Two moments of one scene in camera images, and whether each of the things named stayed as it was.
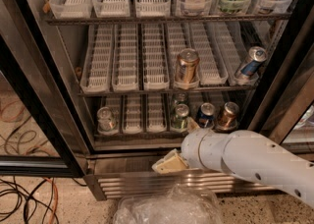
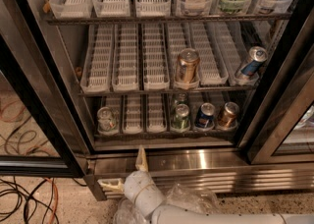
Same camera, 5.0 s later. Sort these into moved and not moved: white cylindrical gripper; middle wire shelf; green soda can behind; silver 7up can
Moved: white cylindrical gripper
Not moved: middle wire shelf; silver 7up can; green soda can behind
